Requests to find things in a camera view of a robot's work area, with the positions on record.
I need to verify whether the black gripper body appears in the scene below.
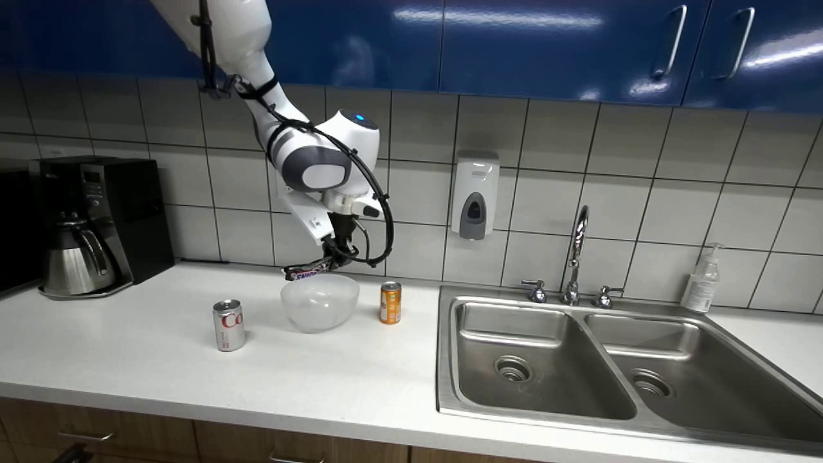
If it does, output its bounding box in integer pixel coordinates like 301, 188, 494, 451
327, 212, 362, 251

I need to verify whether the translucent white plastic bowl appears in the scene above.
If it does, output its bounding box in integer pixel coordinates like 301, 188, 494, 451
279, 273, 362, 336

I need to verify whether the orange soda can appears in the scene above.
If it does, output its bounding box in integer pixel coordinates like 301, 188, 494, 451
379, 278, 407, 327

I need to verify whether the silver soda can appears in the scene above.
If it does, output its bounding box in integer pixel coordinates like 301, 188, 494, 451
211, 296, 250, 356

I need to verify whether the blue cabinet door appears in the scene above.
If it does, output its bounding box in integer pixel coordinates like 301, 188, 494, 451
681, 0, 823, 118
440, 0, 714, 109
0, 0, 207, 84
260, 0, 451, 96

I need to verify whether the wooden drawer front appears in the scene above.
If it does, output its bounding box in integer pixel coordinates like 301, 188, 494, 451
0, 397, 200, 463
193, 417, 415, 463

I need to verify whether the black coffee maker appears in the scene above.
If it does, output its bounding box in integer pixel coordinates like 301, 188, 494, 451
27, 158, 178, 299

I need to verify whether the chrome faucet spout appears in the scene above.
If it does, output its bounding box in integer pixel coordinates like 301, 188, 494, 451
559, 203, 593, 309

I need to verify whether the steel coffee carafe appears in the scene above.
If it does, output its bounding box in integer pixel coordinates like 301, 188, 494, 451
40, 213, 123, 300

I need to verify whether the stainless steel double sink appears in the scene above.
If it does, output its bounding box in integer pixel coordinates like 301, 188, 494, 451
434, 286, 823, 459

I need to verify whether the black countertop appliance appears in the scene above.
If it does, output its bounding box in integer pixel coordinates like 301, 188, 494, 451
0, 164, 45, 296

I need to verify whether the clear plastic pump bottle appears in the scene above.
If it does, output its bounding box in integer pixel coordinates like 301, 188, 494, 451
678, 242, 726, 316

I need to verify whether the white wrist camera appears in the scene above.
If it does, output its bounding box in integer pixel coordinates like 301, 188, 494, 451
290, 197, 339, 249

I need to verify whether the white wall soap dispenser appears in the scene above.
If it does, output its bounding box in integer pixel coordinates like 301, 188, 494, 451
447, 154, 502, 242

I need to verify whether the chrome faucet handle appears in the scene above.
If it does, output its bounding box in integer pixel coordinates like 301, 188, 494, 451
593, 282, 627, 311
523, 278, 553, 305

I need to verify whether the silver cabinet door handle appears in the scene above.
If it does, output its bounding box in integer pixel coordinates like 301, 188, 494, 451
726, 6, 759, 82
661, 3, 690, 82

